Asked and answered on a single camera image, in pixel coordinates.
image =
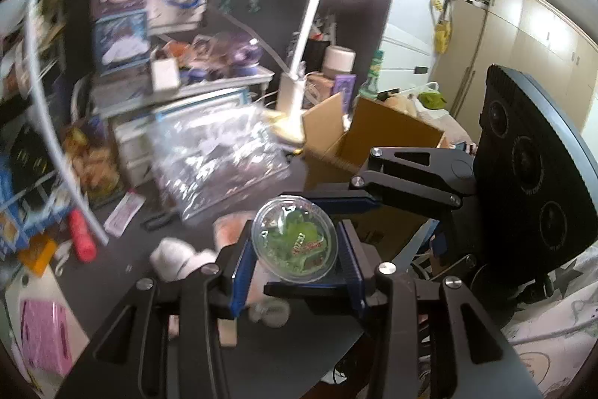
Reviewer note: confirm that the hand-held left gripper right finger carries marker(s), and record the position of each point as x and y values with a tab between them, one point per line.
351	268

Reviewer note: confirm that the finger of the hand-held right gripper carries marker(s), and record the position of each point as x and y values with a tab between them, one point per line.
420	174
308	291

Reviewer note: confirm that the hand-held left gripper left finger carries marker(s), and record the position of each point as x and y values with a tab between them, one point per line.
242	277

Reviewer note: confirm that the round clear container green contents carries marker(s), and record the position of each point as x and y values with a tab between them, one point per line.
289	240

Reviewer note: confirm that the pink quilt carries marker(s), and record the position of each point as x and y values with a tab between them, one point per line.
448	125

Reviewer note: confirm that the small wooden block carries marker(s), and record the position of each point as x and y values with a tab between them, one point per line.
229	333

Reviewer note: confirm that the brown cardboard box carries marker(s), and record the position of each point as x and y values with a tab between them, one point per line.
387	123

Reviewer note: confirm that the white pink plush toy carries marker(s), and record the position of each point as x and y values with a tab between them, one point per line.
177	258

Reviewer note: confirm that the green plush toy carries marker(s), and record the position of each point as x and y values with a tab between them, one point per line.
432	100

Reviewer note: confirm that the black pens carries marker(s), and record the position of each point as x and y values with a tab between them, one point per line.
156	222

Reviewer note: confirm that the green printed pack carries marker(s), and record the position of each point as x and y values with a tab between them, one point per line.
373	74

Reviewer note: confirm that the purple box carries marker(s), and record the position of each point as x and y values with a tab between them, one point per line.
345	93

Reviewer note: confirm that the clear plastic zip bag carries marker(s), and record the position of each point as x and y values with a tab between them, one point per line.
210	165

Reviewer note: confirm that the beige tumbler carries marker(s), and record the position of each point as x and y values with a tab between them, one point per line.
338	61

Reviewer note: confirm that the yellow hanging bag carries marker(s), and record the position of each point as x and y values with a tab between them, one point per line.
443	35

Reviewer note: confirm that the beige wardrobe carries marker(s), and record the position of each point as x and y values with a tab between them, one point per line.
537	29

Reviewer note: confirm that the white printed cloth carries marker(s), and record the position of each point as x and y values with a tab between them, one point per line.
560	333

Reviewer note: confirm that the red plastic bottle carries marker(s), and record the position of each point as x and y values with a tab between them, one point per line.
83	237

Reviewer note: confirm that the beige desk mat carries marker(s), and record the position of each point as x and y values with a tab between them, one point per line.
65	296

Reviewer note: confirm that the white desk lamp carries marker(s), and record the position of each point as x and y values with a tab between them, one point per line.
306	29

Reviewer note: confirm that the orange small box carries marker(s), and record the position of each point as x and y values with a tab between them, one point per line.
37	254

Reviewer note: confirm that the pink tissue pack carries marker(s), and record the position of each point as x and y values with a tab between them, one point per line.
44	336

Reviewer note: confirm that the purple glass globe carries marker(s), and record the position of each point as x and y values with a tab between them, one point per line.
247	55

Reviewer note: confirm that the white cube box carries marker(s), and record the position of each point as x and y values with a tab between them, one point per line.
164	75

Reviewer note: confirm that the blue snack package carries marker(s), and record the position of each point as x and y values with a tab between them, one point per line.
18	212

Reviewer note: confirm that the blue character display box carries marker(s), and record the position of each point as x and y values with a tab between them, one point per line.
120	43

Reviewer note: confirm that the white wall socket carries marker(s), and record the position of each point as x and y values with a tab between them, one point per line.
175	13

